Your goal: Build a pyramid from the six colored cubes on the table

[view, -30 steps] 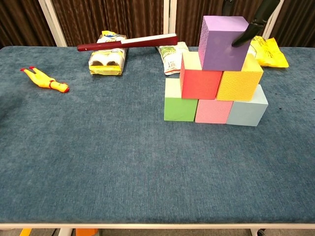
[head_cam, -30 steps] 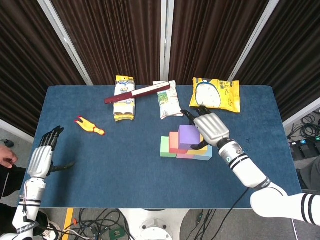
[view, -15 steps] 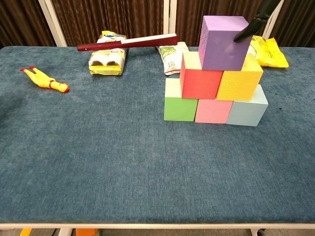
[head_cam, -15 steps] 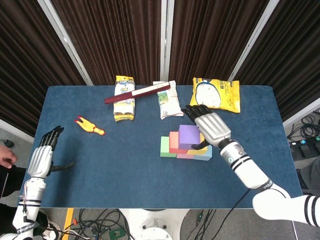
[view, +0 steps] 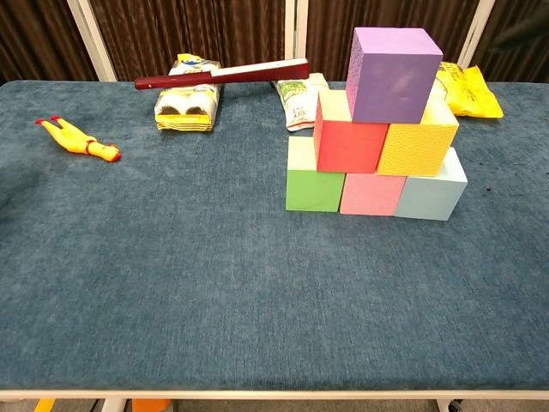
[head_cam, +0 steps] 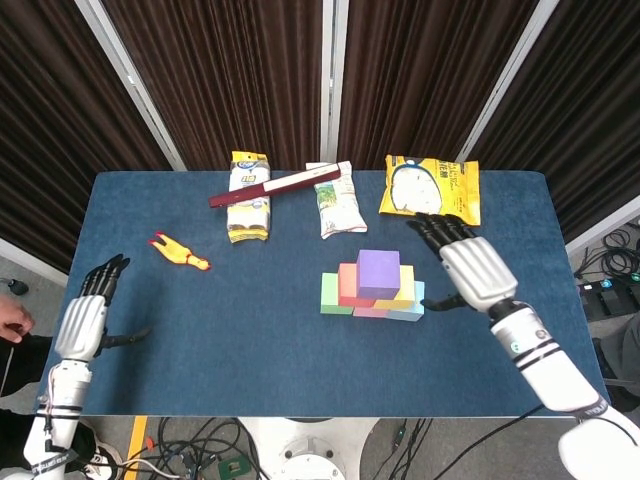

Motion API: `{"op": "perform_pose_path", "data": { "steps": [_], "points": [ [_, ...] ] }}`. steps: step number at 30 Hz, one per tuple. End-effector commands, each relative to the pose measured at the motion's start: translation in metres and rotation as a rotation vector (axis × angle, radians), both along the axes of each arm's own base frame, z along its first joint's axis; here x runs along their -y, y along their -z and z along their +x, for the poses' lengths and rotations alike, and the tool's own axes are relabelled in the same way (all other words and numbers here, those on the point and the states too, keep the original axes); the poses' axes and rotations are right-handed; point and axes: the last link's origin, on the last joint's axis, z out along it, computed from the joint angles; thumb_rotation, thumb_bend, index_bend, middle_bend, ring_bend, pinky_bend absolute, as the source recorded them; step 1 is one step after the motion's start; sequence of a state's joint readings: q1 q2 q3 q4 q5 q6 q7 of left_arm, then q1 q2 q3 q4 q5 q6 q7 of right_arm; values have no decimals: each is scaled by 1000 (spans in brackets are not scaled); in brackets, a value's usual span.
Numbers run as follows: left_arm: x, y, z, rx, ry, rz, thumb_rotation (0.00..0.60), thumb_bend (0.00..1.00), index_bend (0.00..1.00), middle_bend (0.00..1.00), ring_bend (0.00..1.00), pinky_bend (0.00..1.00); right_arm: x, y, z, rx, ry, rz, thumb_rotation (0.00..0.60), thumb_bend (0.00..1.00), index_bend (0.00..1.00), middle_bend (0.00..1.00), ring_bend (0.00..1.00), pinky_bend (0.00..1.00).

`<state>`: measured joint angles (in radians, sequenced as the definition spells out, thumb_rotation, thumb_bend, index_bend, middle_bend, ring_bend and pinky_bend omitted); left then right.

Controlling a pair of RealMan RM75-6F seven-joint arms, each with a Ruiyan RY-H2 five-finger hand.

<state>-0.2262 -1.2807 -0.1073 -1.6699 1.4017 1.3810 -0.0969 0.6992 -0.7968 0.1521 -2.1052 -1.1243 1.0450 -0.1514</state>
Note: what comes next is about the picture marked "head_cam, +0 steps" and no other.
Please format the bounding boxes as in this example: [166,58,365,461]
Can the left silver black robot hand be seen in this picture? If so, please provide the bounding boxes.
[53,253,152,364]

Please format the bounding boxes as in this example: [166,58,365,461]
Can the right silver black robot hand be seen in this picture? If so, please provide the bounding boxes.
[405,212,519,314]

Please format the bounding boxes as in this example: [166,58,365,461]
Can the yellow foam cube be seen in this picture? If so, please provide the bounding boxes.
[373,264,416,310]

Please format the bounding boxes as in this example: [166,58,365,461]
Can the light blue foam cube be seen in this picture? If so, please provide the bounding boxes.
[384,280,426,323]

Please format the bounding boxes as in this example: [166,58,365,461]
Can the purple foam cube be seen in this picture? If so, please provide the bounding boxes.
[357,249,402,301]

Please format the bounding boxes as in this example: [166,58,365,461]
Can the red foam cube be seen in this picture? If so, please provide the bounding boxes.
[338,263,376,308]

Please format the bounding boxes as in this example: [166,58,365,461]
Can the green foam cube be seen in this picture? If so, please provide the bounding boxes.
[320,272,355,316]

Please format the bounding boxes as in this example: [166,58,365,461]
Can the bystander bare hand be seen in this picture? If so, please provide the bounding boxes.
[0,293,35,344]

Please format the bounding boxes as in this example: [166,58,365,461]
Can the black clothed person leg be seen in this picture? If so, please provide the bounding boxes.
[0,333,54,399]

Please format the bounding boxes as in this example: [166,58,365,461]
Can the large yellow snack bag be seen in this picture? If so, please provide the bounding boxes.
[378,154,482,227]

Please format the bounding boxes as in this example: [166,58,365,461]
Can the yellow rubber chicken toy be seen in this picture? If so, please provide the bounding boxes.
[147,231,212,272]

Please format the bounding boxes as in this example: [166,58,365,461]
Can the black power strip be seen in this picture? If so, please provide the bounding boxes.
[577,279,640,321]

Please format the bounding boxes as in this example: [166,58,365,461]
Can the white black sneaker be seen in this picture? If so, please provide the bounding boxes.
[82,434,124,480]

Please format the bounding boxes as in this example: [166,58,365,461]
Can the white green snack bag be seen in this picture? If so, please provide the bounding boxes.
[305,159,369,240]

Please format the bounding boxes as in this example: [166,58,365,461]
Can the grey clothed person leg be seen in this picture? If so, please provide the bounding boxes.
[593,312,640,412]

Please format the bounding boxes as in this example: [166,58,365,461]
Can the blue fabric table cover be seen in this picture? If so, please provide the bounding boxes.
[37,169,612,418]

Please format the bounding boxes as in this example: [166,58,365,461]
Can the dark brown curtain panel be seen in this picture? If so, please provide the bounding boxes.
[102,0,326,171]
[467,0,640,244]
[337,0,541,171]
[0,0,174,275]

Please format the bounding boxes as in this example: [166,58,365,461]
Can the yellow white cookie pack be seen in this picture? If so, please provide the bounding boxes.
[227,150,273,245]

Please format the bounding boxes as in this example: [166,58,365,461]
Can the small green box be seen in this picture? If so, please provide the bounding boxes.
[217,453,250,480]

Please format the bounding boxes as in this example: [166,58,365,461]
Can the dark red flat box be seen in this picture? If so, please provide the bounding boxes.
[207,160,344,211]

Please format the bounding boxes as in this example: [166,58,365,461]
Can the black coiled floor cables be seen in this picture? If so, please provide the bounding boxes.
[574,227,640,282]

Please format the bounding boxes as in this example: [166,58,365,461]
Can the white floor cable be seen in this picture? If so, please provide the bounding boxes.
[117,458,191,480]

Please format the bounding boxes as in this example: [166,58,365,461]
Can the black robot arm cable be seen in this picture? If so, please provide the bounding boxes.
[429,404,545,480]

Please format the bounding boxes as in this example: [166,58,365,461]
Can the black floor cable tangle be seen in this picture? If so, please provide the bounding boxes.
[149,417,266,480]
[369,417,436,480]

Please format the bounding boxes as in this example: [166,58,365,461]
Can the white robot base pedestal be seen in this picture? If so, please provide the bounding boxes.
[238,417,379,480]

